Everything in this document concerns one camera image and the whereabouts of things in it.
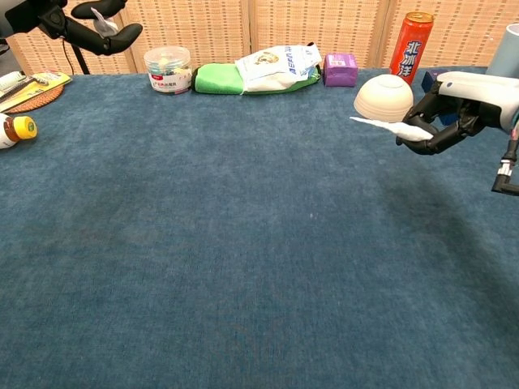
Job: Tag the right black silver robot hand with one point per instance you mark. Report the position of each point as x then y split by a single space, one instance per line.
478 91

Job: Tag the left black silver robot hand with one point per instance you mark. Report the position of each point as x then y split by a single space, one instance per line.
81 34

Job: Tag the small white object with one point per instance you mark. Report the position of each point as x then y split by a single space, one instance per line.
405 129

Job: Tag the black tripod stand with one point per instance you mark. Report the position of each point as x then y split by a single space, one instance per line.
81 61

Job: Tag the light blue cup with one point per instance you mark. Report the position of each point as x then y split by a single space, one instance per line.
503 52

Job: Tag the dark blue long box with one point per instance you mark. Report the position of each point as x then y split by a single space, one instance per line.
429 79

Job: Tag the yellow razor package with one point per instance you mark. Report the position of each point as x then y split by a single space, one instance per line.
34 85

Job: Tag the round woven coaster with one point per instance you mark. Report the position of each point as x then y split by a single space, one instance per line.
38 102

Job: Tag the orange soda can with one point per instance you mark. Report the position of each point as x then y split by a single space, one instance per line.
410 48

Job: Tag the mint green brush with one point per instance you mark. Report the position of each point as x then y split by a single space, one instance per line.
10 79

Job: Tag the clear jar of clips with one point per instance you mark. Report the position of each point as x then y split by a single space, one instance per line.
168 71

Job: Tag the cream upturned bowl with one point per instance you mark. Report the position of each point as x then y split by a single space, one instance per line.
383 97

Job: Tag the white drink bottle yellow cap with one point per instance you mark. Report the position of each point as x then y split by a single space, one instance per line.
16 129

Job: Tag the purple small box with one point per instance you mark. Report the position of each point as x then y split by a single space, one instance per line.
340 69

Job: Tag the green folded cloth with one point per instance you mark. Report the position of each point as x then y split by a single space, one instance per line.
215 79

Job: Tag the woven bamboo folding screen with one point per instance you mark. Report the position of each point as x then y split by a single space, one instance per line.
243 28

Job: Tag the white printed plastic packet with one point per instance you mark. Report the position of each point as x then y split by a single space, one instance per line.
271 69

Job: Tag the teal table mat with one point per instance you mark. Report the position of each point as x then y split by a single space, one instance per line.
243 263

